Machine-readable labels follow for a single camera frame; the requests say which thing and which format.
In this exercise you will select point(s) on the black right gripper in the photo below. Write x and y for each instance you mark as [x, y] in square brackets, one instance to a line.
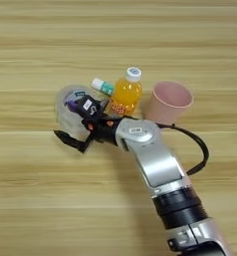
[101, 130]

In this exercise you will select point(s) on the clear plastic container purple inside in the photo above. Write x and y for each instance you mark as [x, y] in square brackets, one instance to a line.
[65, 123]

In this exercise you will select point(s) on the orange juice bottle white cap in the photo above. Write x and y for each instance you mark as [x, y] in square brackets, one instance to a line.
[126, 96]

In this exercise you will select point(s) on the pink plastic cup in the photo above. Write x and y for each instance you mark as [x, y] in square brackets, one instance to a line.
[170, 108]

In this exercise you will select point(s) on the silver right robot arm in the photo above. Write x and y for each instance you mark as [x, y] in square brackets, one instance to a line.
[160, 160]

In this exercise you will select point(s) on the white and teal glue stick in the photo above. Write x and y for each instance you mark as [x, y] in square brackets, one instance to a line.
[102, 86]

